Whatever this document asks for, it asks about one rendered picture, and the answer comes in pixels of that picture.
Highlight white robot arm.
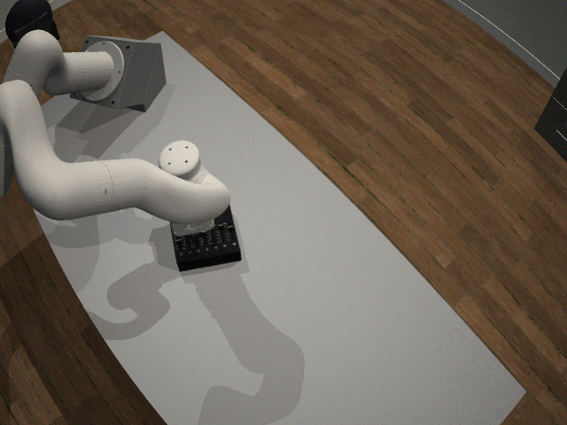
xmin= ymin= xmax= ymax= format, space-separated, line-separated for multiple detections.
xmin=0 ymin=30 xmax=230 ymax=224

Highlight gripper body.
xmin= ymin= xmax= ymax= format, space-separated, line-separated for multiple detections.
xmin=170 ymin=220 xmax=214 ymax=236

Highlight black lighting desk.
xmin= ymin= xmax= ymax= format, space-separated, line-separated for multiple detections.
xmin=171 ymin=205 xmax=241 ymax=272

